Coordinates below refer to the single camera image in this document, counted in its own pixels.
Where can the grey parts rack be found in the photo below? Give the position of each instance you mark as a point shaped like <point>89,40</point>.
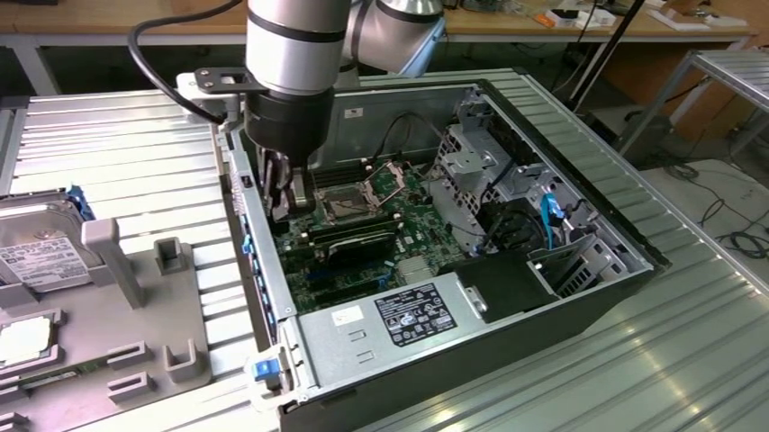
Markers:
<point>150,315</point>

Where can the hard disk with blue caddy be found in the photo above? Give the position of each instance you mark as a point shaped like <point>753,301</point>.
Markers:
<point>36,243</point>

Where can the long black expansion slot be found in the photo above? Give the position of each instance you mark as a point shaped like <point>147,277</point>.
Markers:
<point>351,291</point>

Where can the silver vented disk bay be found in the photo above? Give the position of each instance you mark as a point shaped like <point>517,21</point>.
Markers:
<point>573,270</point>

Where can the metal frame slat table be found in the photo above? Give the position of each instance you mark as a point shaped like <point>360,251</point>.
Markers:
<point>738,67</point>

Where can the silver disk bay cage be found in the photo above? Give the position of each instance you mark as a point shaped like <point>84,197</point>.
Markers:
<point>469,162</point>

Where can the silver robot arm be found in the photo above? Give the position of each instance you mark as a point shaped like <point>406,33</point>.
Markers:
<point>294,54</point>

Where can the green motherboard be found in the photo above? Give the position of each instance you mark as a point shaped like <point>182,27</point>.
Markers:
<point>421,225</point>

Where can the black pole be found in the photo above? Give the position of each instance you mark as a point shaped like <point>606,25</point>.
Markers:
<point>606,49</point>

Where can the black plastic shroud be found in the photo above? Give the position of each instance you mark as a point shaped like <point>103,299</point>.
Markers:
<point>498,283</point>

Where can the black floor case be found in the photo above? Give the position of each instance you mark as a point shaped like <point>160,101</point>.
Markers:
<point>649,130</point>

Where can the silver socket cover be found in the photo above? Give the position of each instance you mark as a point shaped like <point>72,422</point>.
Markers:
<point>387,165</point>

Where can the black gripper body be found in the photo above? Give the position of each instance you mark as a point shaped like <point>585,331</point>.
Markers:
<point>288,121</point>

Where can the silver chipset heatsink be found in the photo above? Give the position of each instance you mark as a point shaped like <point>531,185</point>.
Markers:
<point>415,266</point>

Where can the small black box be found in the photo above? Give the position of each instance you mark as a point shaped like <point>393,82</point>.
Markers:
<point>570,12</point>

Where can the CPU socket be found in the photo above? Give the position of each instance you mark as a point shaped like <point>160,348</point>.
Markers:
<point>351,204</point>

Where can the blue case latch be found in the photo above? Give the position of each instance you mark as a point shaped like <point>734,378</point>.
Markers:
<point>266,371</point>

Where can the wooden desk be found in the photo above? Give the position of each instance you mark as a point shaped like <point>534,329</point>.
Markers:
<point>89,18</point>

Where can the black Nvidia graphics card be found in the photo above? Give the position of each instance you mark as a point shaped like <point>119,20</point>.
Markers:
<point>360,249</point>

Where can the silver CPU chip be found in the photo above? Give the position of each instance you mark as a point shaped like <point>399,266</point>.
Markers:
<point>24,339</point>

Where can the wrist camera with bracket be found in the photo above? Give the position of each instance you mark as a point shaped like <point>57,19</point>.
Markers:
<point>204,96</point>

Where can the black open PC case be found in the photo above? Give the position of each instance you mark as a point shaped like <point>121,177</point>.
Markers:
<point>372,108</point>

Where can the orange and white box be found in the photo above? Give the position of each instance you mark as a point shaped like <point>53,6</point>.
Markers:
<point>549,19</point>

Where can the white flat box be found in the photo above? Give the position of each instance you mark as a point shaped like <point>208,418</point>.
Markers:
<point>678,18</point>

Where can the silver power supply unit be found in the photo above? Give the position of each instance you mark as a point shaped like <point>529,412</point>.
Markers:
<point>342,346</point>

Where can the brown cardboard box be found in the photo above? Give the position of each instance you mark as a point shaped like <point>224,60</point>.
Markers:
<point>649,76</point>

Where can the green RAM stick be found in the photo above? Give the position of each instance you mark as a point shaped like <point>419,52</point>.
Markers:
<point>342,234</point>
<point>60,377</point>

